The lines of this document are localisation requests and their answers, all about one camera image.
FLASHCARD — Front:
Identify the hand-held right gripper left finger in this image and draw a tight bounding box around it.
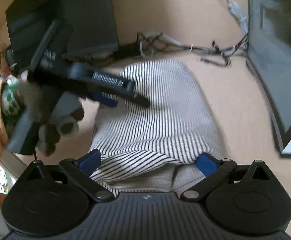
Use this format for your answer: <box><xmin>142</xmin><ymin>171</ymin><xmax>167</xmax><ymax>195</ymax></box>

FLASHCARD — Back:
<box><xmin>23</xmin><ymin>149</ymin><xmax>114</xmax><ymax>203</ymax></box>

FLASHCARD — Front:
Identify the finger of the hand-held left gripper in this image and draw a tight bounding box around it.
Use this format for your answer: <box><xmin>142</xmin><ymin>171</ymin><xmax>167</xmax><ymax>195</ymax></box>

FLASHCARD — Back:
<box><xmin>124</xmin><ymin>89</ymin><xmax>150</xmax><ymax>107</ymax></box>
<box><xmin>90</xmin><ymin>92</ymin><xmax>118</xmax><ymax>108</ymax></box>

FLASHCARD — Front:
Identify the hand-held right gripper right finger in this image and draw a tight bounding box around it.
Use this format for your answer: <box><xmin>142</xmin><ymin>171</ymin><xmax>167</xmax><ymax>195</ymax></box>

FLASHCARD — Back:
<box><xmin>180</xmin><ymin>154</ymin><xmax>272</xmax><ymax>203</ymax></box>

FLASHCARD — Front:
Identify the grey striped garment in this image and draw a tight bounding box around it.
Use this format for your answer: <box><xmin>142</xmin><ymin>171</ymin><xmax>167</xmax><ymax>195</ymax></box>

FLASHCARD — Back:
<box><xmin>88</xmin><ymin>59</ymin><xmax>223</xmax><ymax>198</ymax></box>

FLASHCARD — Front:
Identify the person's left hand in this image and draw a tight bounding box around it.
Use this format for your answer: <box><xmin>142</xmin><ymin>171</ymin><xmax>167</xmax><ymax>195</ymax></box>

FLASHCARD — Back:
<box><xmin>18</xmin><ymin>71</ymin><xmax>86</xmax><ymax>157</ymax></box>

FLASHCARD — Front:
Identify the black adapter box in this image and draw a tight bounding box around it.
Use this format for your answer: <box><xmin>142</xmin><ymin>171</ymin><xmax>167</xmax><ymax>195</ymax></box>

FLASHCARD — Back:
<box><xmin>115</xmin><ymin>42</ymin><xmax>141</xmax><ymax>58</ymax></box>

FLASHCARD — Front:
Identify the black curved monitor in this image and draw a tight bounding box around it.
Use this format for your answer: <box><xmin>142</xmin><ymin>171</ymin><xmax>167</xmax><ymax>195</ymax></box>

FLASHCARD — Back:
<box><xmin>5</xmin><ymin>0</ymin><xmax>119</xmax><ymax>63</ymax></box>

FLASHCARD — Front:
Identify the beige chair armrest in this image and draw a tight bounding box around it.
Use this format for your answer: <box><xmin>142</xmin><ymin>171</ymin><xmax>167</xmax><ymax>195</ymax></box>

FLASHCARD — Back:
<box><xmin>0</xmin><ymin>151</ymin><xmax>28</xmax><ymax>180</ymax></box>

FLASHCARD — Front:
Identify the grey-white cable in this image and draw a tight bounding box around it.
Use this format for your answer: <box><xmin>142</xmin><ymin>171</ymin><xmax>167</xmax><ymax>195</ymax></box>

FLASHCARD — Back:
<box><xmin>139</xmin><ymin>31</ymin><xmax>194</xmax><ymax>55</ymax></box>

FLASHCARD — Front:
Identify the white plug and cable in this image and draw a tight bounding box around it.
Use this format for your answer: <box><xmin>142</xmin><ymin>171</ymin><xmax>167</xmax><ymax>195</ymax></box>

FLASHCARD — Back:
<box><xmin>208</xmin><ymin>0</ymin><xmax>249</xmax><ymax>35</ymax></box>

